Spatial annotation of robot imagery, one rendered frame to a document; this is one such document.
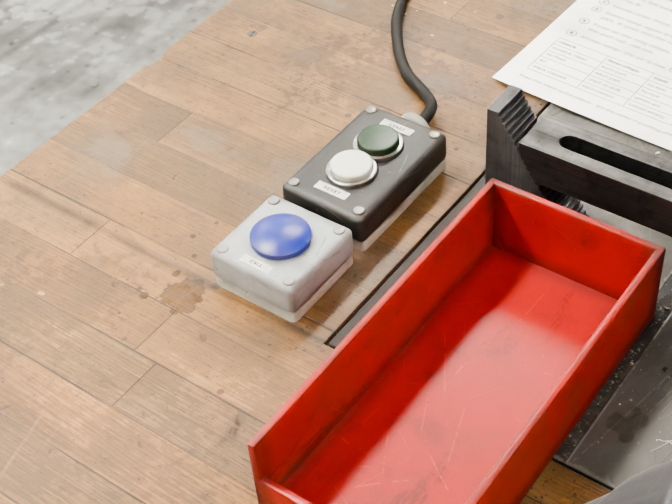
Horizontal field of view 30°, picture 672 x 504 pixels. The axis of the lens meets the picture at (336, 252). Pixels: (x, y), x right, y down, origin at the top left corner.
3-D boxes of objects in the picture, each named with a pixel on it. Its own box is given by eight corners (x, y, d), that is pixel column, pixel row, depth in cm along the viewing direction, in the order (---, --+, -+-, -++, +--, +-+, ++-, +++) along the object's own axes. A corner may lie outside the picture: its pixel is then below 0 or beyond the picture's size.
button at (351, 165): (323, 189, 86) (321, 167, 85) (347, 165, 88) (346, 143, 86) (357, 204, 85) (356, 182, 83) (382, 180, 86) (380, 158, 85)
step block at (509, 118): (484, 211, 86) (486, 108, 80) (505, 186, 88) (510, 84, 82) (567, 246, 83) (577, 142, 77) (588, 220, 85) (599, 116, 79)
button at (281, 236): (239, 259, 82) (236, 237, 80) (277, 223, 84) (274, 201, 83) (288, 283, 80) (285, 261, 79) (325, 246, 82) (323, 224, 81)
